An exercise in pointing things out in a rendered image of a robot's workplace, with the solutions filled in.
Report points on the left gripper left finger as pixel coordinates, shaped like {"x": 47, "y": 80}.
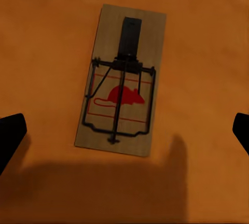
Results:
{"x": 12, "y": 131}

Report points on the mousetrap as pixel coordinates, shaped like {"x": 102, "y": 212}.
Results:
{"x": 118, "y": 111}

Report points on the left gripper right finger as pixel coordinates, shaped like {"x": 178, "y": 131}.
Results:
{"x": 241, "y": 129}

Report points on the cabinet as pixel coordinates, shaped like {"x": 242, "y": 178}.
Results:
{"x": 197, "y": 171}

